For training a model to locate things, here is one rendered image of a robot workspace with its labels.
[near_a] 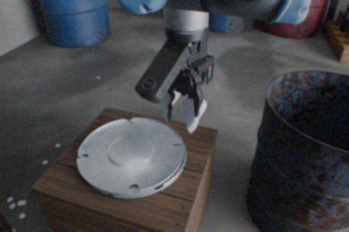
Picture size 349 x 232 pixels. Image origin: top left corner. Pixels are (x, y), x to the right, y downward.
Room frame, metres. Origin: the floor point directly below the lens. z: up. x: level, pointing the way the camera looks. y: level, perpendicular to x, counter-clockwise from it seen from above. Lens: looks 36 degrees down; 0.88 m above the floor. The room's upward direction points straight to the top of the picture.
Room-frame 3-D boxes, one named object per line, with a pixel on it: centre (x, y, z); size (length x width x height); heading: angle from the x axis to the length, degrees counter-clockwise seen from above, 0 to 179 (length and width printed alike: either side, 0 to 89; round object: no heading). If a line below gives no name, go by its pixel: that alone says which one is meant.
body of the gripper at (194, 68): (0.46, -0.02, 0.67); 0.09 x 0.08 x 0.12; 144
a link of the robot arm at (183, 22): (0.45, -0.02, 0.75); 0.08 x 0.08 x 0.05
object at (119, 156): (0.53, 0.12, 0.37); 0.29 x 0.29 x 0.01
